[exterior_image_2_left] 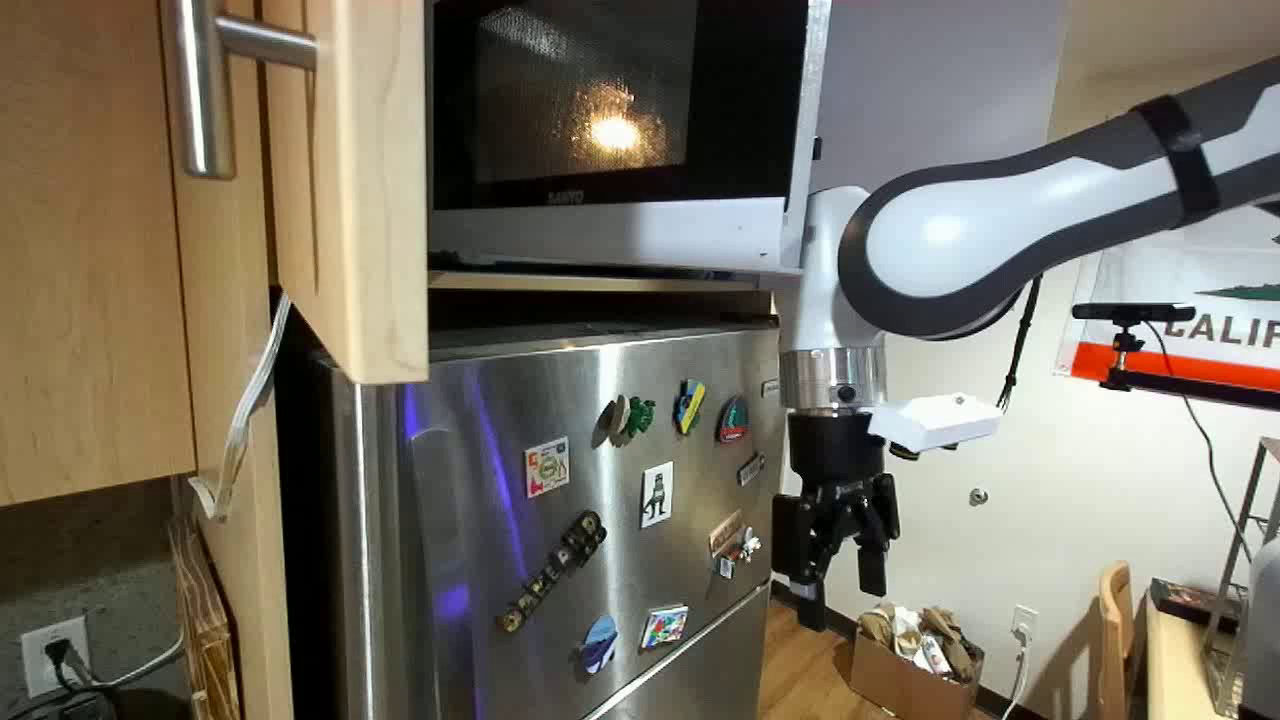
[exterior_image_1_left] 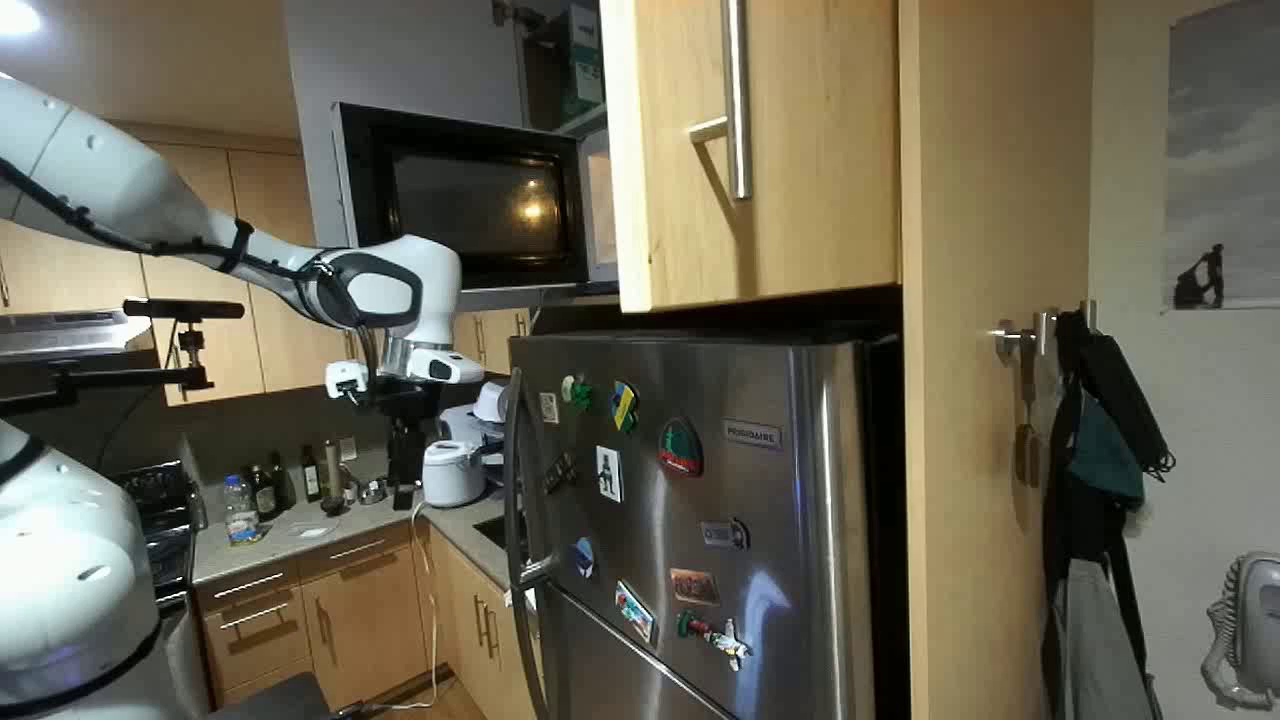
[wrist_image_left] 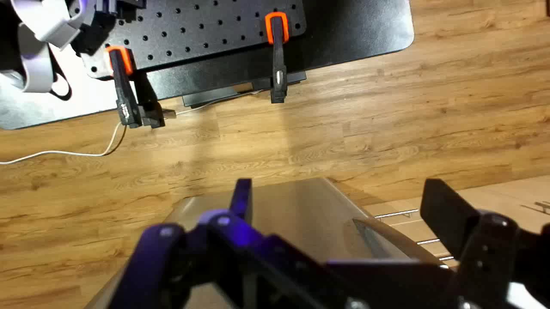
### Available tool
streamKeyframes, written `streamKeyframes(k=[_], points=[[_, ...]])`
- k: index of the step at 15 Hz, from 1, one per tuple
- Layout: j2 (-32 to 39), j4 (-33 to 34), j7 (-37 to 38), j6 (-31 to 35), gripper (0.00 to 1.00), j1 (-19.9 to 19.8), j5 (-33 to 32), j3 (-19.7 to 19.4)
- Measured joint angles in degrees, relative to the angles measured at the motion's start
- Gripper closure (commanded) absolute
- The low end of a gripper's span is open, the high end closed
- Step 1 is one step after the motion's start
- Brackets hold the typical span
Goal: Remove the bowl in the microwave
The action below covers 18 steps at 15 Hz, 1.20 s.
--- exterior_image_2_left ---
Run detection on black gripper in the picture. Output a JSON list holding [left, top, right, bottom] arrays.
[[773, 411, 901, 616]]

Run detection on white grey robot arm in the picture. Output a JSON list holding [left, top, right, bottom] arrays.
[[773, 61, 1280, 628]]

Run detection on microwave with open door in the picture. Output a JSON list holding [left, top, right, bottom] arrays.
[[431, 0, 1067, 276]]

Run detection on small cluster magnet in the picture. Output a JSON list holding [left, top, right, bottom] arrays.
[[710, 510, 763, 580]]

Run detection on cardboard box with items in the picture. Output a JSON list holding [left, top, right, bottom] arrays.
[[850, 603, 985, 720]]

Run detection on round red blue magnet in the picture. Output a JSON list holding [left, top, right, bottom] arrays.
[[715, 396, 753, 445]]

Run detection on white black picture magnet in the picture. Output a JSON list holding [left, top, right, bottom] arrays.
[[639, 459, 671, 529]]

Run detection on blue yellow magnet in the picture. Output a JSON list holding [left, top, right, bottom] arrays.
[[671, 381, 710, 435]]

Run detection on colourful rectangular magnet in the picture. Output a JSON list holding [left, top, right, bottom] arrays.
[[639, 603, 691, 650]]

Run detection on white outlet with plug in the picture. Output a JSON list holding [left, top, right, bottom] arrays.
[[1009, 603, 1041, 649]]

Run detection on green oval magnet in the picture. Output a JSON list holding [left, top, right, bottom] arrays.
[[594, 396, 656, 448]]

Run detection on long dark bar magnet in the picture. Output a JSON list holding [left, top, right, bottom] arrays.
[[497, 510, 609, 637]]

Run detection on blue shield magnet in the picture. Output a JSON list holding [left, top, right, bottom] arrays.
[[578, 616, 621, 674]]

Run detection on stainless steel refrigerator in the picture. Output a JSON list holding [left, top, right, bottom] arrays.
[[278, 322, 779, 720]]

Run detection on wooden chair back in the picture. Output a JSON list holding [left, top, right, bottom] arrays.
[[1093, 559, 1131, 720]]

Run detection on white square card magnet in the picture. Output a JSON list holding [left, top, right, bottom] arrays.
[[526, 435, 572, 500]]

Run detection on wooden kitchen cabinet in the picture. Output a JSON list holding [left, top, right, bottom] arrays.
[[0, 0, 427, 720]]

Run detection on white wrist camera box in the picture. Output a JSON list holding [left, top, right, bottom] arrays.
[[869, 392, 1003, 457]]

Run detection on black camera on stand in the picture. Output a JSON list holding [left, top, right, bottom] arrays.
[[1067, 299, 1280, 402]]

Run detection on metal shelf frame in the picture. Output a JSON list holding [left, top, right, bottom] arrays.
[[1206, 435, 1280, 659]]

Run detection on California flag on wall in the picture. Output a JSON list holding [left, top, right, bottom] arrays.
[[1059, 205, 1280, 392]]

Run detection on white flat cable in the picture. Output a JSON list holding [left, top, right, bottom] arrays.
[[186, 292, 298, 522]]

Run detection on steel cabinet handle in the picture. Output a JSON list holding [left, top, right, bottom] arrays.
[[160, 0, 316, 181]]

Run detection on wall power outlet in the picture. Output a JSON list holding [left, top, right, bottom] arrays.
[[19, 616, 87, 697]]

